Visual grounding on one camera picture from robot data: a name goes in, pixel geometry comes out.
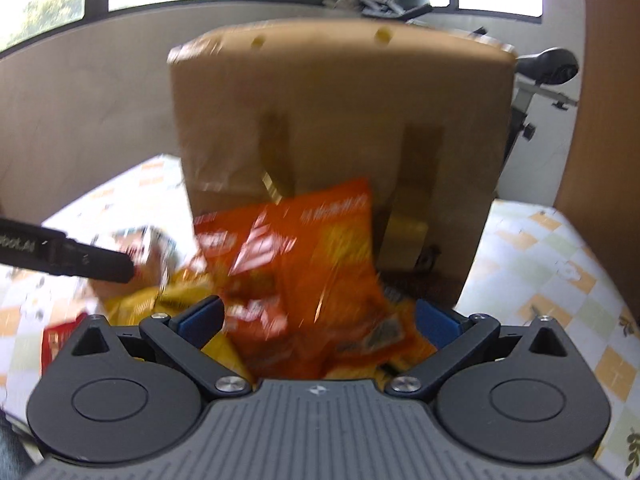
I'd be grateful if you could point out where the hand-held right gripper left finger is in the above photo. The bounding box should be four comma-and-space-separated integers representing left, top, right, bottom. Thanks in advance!
54, 296, 253, 402

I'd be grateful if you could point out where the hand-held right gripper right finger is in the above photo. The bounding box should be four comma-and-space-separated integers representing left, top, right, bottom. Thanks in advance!
385, 299, 583, 403

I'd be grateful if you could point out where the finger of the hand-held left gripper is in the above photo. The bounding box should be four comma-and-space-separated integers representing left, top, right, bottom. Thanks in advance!
62, 239, 137, 284

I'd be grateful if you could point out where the silver snack packet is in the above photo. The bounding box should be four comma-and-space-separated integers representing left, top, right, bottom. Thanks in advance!
100, 225, 182, 292

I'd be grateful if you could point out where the orange snack bag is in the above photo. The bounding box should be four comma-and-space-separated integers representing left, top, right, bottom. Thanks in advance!
192, 176, 437, 382

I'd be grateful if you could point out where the brown cardboard box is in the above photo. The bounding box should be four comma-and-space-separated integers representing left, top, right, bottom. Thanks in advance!
167, 17, 518, 308

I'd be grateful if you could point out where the yellow snack bag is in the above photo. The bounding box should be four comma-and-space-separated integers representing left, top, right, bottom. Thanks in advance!
102, 267, 251, 378

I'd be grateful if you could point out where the red and yellow snack packet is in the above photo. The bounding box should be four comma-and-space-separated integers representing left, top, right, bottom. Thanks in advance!
42, 312, 89, 375

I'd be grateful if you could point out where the exercise bike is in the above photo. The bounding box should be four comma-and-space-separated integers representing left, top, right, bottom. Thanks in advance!
402, 4, 581, 201

